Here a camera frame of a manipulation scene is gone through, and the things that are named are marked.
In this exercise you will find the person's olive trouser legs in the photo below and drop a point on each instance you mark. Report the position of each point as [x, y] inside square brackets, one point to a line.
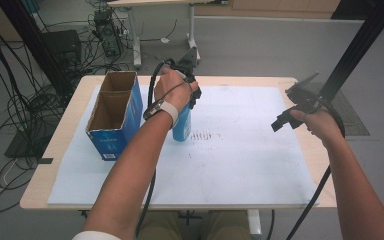
[220, 225]

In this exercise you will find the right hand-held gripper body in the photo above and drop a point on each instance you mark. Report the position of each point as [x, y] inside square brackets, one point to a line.
[305, 93]

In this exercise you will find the white table mat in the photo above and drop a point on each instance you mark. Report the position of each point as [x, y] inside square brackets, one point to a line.
[233, 166]

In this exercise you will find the person's left hand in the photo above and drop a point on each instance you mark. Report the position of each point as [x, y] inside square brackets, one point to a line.
[173, 88]

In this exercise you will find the black box on floor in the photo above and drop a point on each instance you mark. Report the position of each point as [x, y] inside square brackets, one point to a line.
[61, 46]

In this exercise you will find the white shirt sleeve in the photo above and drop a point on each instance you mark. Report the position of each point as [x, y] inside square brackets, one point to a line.
[95, 236]

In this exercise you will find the black metal frame post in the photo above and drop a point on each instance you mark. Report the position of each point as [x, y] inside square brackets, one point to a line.
[36, 46]
[356, 46]

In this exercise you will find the grey wristband with black tracker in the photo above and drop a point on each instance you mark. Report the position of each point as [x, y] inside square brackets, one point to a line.
[165, 111]

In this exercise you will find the person's right hand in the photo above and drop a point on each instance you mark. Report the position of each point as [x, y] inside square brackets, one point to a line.
[320, 125]

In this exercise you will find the blue cardboard box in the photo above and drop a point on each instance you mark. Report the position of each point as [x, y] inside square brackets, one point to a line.
[113, 110]

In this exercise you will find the black tape strip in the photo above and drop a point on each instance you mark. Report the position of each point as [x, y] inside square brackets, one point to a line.
[45, 160]

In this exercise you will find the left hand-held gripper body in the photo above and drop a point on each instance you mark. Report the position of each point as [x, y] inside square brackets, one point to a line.
[188, 61]

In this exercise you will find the white table leg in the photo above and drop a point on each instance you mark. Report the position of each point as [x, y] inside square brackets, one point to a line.
[254, 222]

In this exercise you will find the white-legged desk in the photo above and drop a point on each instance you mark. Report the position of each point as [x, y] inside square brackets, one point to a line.
[166, 3]

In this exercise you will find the blue bottle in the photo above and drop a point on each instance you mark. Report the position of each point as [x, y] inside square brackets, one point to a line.
[182, 125]

